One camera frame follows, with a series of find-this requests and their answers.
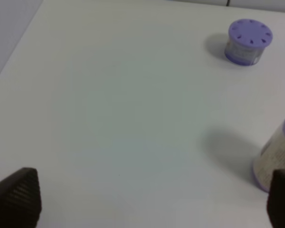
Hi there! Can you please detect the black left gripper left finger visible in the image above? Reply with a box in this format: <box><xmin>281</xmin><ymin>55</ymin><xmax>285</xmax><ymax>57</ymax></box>
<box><xmin>0</xmin><ymin>167</ymin><xmax>42</xmax><ymax>228</ymax></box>

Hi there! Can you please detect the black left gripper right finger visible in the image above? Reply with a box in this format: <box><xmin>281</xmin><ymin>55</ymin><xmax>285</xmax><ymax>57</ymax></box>
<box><xmin>266</xmin><ymin>169</ymin><xmax>285</xmax><ymax>228</ymax></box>

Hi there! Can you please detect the purple lid air freshener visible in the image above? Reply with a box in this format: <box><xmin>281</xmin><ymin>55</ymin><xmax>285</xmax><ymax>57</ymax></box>
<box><xmin>224</xmin><ymin>19</ymin><xmax>273</xmax><ymax>66</ymax></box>

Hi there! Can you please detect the purple garbage bag roll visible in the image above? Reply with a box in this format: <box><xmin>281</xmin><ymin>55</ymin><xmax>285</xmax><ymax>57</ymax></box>
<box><xmin>252</xmin><ymin>120</ymin><xmax>285</xmax><ymax>192</ymax></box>

